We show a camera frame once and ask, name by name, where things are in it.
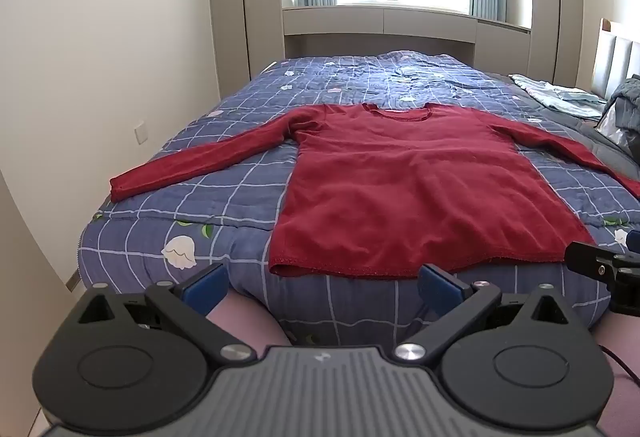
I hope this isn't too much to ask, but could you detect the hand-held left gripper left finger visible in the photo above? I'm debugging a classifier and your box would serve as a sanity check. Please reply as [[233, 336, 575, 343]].
[[75, 263, 259, 363]]

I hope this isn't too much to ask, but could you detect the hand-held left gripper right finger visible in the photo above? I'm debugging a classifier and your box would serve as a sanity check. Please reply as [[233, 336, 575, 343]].
[[393, 263, 576, 362]]

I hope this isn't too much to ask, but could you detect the red long-sleeve shirt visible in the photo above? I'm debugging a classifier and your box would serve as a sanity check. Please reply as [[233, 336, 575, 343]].
[[109, 103, 640, 279]]

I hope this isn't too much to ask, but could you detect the dark grey clothes pile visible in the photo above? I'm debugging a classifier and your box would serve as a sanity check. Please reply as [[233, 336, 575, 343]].
[[602, 74, 640, 152]]

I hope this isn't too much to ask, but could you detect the pink bed sheet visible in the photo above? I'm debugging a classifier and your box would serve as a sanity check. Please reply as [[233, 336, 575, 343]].
[[205, 289, 293, 349]]

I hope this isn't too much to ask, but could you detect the blue checked floral quilt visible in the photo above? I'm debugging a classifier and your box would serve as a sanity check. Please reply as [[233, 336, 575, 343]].
[[79, 49, 640, 349]]

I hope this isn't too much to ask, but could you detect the silver plastic bag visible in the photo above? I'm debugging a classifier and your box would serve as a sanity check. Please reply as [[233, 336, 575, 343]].
[[595, 109, 627, 144]]

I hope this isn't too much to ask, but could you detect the dark grey blanket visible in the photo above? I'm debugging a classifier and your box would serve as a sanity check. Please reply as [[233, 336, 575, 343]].
[[480, 72, 640, 190]]

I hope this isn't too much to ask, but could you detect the light blue folded cloth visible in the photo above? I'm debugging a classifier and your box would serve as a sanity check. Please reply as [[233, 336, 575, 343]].
[[509, 74, 608, 118]]

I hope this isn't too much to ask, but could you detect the grey padded headboard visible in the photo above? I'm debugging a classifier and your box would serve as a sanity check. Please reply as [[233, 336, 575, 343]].
[[595, 18, 640, 100]]

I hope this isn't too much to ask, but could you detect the beige window seat cabinet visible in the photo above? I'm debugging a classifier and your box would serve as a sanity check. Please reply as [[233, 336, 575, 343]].
[[281, 4, 532, 78]]

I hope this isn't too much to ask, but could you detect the black cable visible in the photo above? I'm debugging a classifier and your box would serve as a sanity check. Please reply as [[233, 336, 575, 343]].
[[600, 346, 640, 389]]

